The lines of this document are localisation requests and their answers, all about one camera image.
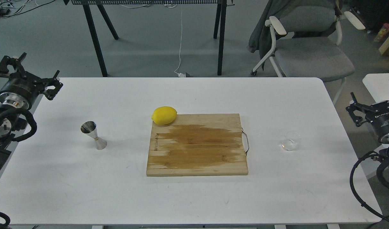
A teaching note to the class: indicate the small clear glass cup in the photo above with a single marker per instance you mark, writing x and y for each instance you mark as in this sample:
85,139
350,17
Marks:
291,141

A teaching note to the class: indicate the steel jigger measuring cup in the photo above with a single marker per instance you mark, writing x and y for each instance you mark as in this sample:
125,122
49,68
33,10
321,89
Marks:
90,129

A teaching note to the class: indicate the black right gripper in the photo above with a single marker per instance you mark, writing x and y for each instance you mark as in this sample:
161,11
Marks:
385,122

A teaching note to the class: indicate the grey office chair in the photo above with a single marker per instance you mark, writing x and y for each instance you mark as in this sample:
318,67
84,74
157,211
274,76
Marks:
305,43

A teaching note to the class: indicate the white side table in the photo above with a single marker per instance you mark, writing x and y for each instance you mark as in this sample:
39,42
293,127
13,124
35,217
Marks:
378,86

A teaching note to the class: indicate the yellow lemon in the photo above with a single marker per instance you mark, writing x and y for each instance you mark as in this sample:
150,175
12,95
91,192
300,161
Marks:
164,115

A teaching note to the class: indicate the dark jacket on chair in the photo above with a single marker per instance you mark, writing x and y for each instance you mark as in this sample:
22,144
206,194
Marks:
260,38

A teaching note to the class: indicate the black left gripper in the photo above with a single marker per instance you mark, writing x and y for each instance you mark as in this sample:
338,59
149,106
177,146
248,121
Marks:
24,91

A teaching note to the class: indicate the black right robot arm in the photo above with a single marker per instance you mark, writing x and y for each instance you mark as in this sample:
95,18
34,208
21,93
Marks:
357,112

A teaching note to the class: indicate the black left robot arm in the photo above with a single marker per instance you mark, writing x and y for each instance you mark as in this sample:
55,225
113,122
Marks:
16,125

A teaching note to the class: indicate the black metal frame table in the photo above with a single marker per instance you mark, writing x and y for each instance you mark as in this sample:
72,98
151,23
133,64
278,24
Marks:
125,28

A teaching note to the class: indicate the wooden cutting board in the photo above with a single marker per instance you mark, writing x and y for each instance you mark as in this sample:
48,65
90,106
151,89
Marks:
197,145

